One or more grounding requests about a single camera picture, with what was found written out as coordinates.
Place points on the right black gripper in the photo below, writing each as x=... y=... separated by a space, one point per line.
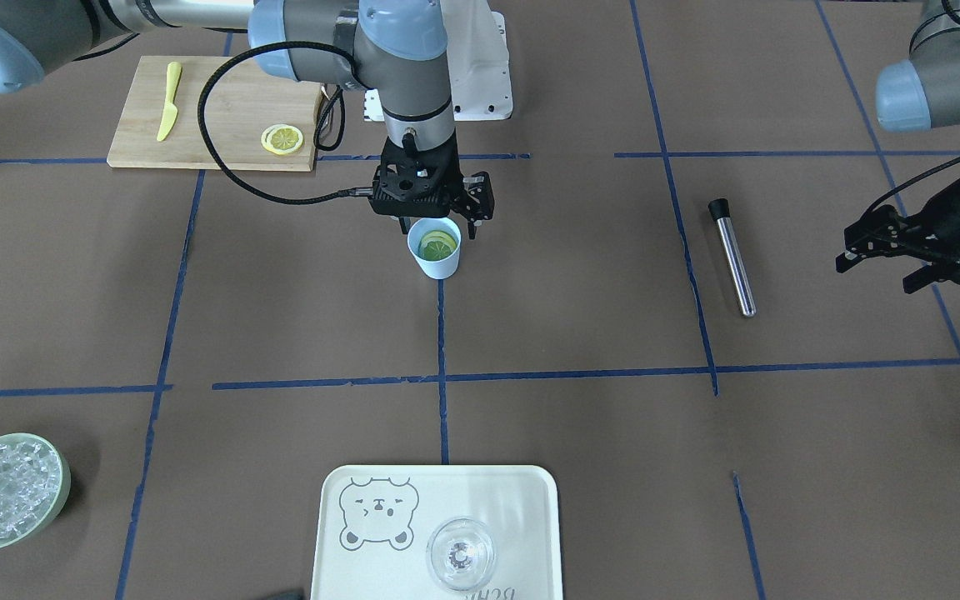
x=477 y=197

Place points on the light blue cup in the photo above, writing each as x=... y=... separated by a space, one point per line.
x=441 y=269

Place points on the lemon slice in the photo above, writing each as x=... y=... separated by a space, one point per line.
x=436 y=245

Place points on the yellow lemon slices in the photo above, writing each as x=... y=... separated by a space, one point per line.
x=282 y=139

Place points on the steel muddler black tip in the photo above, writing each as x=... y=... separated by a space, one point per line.
x=720 y=212

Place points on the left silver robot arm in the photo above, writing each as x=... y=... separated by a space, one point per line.
x=915 y=95

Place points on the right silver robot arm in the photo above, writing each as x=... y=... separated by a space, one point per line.
x=318 y=41

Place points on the bamboo cutting board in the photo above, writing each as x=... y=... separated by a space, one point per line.
x=241 y=105

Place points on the cream bear tray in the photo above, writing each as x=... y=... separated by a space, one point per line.
x=375 y=522

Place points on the yellow plastic knife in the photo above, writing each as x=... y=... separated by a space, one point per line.
x=169 y=115

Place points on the clear wine glass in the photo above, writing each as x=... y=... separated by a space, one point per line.
x=462 y=555

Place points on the green bowl of ice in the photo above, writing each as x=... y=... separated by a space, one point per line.
x=35 y=481

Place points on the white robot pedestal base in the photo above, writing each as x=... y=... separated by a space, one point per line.
x=470 y=33

